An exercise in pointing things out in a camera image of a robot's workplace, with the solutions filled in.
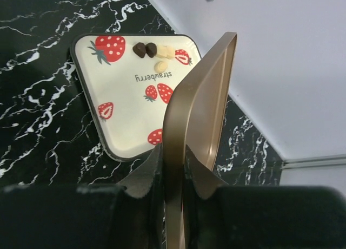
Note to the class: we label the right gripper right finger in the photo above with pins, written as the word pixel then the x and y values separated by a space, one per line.
pixel 218 215

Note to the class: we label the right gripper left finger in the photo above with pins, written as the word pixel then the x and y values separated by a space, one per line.
pixel 128 214

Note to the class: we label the strawberry pattern white tray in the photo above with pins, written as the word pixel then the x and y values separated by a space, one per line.
pixel 126 97

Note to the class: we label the white chocolate piece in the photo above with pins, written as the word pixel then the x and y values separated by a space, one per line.
pixel 161 66
pixel 164 51

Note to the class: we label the dark chocolate piece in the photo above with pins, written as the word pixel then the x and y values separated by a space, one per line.
pixel 139 49
pixel 151 49

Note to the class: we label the brown tin lid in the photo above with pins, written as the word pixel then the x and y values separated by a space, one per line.
pixel 194 119

